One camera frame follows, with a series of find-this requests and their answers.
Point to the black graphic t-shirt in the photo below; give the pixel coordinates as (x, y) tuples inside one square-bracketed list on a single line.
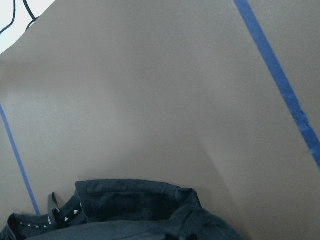
[(122, 209)]

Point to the brown paper table cover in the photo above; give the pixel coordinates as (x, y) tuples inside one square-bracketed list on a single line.
[(173, 91)]

